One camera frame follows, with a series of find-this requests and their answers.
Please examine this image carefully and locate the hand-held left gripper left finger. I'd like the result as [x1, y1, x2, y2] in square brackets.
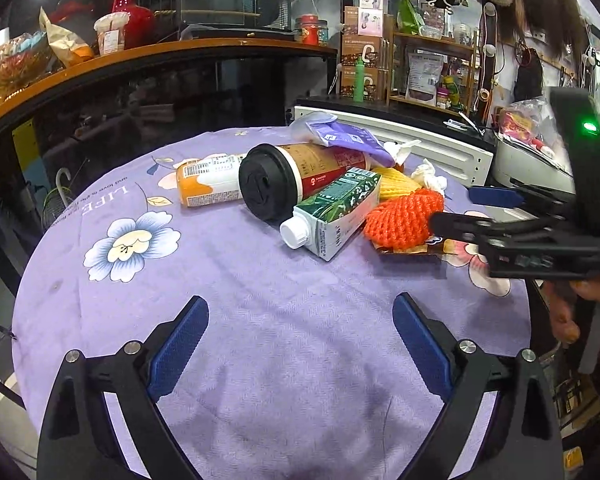
[37, 296, 211, 480]

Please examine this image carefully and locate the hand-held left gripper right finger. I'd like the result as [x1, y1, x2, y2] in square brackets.
[392, 292, 563, 480]

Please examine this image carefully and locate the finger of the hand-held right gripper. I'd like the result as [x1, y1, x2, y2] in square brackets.
[427, 210, 536, 247]
[467, 180, 578, 213]

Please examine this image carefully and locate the orange foam fruit net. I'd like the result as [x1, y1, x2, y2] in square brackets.
[364, 189, 446, 250]

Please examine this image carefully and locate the yellow foam fruit net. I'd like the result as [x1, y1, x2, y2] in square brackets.
[375, 167, 423, 203]

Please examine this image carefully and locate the purple tissue packet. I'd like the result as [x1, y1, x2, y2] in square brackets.
[290, 111, 398, 168]

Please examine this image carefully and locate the person's right hand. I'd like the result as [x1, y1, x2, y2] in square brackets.
[550, 277, 600, 368]

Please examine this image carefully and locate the brown snack wrapper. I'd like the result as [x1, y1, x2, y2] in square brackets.
[370, 237, 461, 257]

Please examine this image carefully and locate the white printer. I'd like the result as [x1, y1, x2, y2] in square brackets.
[492, 135, 581, 193]

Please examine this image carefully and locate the crumpled white tissue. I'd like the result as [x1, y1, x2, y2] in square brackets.
[382, 139, 422, 171]
[410, 159, 448, 196]

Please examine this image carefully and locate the red plastic bag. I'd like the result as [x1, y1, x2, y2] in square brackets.
[497, 99, 561, 156]

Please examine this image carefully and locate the purple floral tablecloth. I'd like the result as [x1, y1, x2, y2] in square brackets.
[11, 125, 531, 480]

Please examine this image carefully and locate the green milk carton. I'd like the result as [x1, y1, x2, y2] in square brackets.
[280, 167, 382, 261]

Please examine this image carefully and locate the wooden rack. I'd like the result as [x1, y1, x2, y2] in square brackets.
[387, 31, 481, 116]

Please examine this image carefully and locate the black hanging bag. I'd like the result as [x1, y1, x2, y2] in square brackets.
[512, 47, 543, 101]

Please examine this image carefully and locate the clear packet with dark contents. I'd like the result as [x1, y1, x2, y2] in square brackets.
[406, 52, 445, 106]

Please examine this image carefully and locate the coffee cup with black lid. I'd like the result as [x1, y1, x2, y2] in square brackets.
[238, 141, 373, 222]

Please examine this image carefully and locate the orange drink bottle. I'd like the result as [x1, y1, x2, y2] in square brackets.
[176, 154, 248, 208]

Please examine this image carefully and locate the green bottle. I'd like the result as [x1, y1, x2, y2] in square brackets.
[352, 57, 368, 102]

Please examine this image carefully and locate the brown printed box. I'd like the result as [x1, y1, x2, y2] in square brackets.
[340, 66, 381, 101]
[342, 6, 383, 38]
[341, 36, 382, 68]

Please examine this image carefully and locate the green bag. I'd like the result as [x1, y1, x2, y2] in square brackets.
[397, 0, 426, 36]

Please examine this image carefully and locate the dark hair wig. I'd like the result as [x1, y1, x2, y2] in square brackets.
[510, 0, 588, 61]

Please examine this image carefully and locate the red tin jar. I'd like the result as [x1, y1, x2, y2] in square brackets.
[295, 15, 328, 46]

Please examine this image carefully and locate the wooden top display counter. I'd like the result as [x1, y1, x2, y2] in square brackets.
[0, 37, 338, 241]

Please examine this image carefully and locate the labelled plastic cup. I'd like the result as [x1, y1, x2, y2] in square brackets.
[94, 11, 131, 56]

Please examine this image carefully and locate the yellow snack bag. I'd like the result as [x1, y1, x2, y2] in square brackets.
[39, 7, 96, 68]

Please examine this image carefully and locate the glass bowl of candy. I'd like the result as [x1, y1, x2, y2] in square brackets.
[0, 30, 56, 98]

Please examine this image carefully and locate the red vase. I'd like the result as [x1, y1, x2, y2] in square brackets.
[111, 0, 156, 51]

